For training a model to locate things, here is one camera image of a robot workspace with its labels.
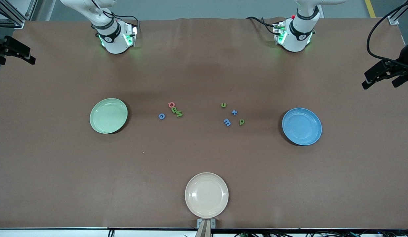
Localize blue plate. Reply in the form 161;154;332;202
282;108;322;146

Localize light green plate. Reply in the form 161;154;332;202
90;98;128;134

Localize brown table cover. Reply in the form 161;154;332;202
0;17;408;230

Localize beige plate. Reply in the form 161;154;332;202
185;172;229;219

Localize aluminium frame profile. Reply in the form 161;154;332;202
0;0;38;29

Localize black base power cable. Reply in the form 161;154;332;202
103;10;140;33
246;16;280;35

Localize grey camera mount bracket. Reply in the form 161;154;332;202
195;219;216;237

